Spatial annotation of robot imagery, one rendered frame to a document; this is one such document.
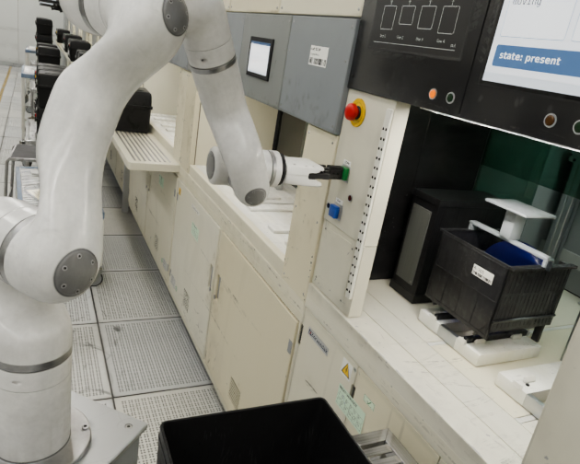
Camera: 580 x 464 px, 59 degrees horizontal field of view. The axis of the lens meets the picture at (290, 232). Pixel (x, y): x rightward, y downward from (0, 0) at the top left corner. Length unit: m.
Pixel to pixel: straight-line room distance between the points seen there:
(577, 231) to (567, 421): 1.17
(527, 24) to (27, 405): 0.98
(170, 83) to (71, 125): 3.29
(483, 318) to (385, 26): 0.68
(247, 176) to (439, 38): 0.45
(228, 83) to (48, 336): 0.54
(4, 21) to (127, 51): 13.51
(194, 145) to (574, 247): 1.70
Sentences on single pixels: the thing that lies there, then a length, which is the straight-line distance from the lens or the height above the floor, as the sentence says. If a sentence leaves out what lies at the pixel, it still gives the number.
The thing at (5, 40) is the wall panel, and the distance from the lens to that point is 14.30.
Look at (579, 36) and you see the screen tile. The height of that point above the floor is 1.55.
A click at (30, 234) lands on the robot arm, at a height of 1.18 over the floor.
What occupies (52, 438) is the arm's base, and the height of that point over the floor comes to 0.81.
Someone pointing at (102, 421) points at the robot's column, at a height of 0.76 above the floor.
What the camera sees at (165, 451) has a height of 0.92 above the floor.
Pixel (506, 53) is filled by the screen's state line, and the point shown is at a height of 1.52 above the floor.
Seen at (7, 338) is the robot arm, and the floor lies 1.00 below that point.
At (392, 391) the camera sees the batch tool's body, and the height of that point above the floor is 0.82.
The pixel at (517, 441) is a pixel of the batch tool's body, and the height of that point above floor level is 0.87.
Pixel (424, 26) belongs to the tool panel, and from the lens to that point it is 1.12.
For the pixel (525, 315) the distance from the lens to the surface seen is 1.29.
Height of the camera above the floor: 1.47
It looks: 19 degrees down
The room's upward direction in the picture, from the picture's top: 10 degrees clockwise
